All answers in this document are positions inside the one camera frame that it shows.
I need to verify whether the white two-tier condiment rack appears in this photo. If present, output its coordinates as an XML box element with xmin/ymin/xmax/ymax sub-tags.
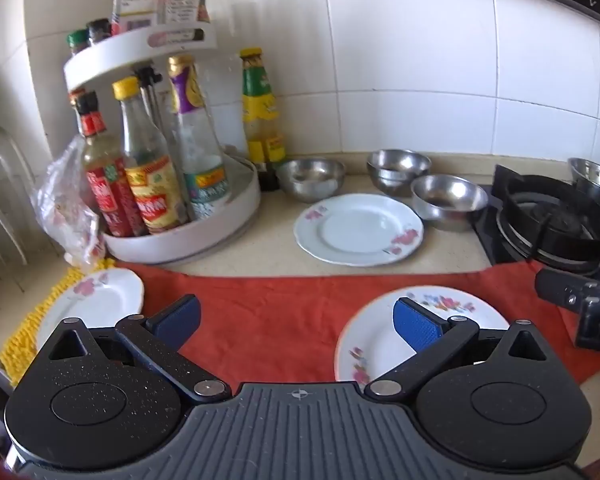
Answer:
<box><xmin>63</xmin><ymin>20</ymin><xmax>262</xmax><ymax>266</ymax></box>

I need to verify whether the clear bottle purple neck label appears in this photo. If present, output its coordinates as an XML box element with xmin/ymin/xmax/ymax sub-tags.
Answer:
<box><xmin>167</xmin><ymin>54</ymin><xmax>232</xmax><ymax>222</ymax></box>

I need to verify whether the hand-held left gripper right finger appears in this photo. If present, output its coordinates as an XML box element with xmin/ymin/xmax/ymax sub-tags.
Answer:
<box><xmin>364</xmin><ymin>296</ymin><xmax>549</xmax><ymax>405</ymax></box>

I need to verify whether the black cap spice jar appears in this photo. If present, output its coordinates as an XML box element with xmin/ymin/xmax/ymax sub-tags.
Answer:
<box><xmin>85</xmin><ymin>18</ymin><xmax>113</xmax><ymax>44</ymax></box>

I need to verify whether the metal wire dish rack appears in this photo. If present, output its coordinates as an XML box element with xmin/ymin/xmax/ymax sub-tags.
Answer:
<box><xmin>0</xmin><ymin>124</ymin><xmax>47</xmax><ymax>302</ymax></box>

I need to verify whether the yellow cap sauce bottle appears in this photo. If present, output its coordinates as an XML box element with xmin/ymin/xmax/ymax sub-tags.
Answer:
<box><xmin>112</xmin><ymin>77</ymin><xmax>190</xmax><ymax>235</ymax></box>

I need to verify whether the green cap spice jar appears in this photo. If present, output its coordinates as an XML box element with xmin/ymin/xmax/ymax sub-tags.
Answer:
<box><xmin>67</xmin><ymin>28</ymin><xmax>91</xmax><ymax>57</ymax></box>

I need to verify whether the green yellow label bottle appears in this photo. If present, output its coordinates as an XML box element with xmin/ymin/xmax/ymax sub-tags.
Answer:
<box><xmin>239</xmin><ymin>48</ymin><xmax>287</xmax><ymax>193</ymax></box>

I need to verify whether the red cloth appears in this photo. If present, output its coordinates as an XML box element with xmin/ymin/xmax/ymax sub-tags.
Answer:
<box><xmin>114</xmin><ymin>259</ymin><xmax>600</xmax><ymax>387</ymax></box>

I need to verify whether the clear plastic bag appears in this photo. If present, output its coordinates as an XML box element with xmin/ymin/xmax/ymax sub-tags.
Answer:
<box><xmin>36</xmin><ymin>134</ymin><xmax>107</xmax><ymax>267</ymax></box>

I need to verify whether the white floral plate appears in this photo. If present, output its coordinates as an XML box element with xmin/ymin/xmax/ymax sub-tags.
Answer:
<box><xmin>333</xmin><ymin>285</ymin><xmax>511</xmax><ymax>384</ymax></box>
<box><xmin>293</xmin><ymin>193</ymin><xmax>425</xmax><ymax>267</ymax></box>
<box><xmin>35</xmin><ymin>268</ymin><xmax>145</xmax><ymax>352</ymax></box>

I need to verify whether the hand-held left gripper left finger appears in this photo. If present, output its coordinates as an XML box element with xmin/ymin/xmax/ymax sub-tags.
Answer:
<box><xmin>45</xmin><ymin>294</ymin><xmax>232</xmax><ymax>405</ymax></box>

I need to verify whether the yellow knobbly mat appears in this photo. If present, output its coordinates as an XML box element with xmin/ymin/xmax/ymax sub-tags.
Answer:
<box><xmin>0</xmin><ymin>257</ymin><xmax>119</xmax><ymax>387</ymax></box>

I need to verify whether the red label sauce bottle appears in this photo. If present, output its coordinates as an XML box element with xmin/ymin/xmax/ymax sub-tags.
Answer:
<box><xmin>73</xmin><ymin>90</ymin><xmax>137</xmax><ymax>239</ymax></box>

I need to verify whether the black gas stove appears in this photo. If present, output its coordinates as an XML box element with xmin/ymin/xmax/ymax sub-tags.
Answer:
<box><xmin>472</xmin><ymin>163</ymin><xmax>600</xmax><ymax>283</ymax></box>

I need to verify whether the stainless steel bowl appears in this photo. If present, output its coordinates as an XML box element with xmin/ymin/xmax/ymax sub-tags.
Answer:
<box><xmin>410</xmin><ymin>174</ymin><xmax>490</xmax><ymax>232</ymax></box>
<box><xmin>275</xmin><ymin>157</ymin><xmax>346</xmax><ymax>200</ymax></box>
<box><xmin>366</xmin><ymin>148</ymin><xmax>433</xmax><ymax>196</ymax></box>
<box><xmin>567</xmin><ymin>157</ymin><xmax>600</xmax><ymax>211</ymax></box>

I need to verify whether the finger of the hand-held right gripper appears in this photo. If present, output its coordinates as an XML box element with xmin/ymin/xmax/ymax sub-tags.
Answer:
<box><xmin>534</xmin><ymin>266</ymin><xmax>600</xmax><ymax>312</ymax></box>

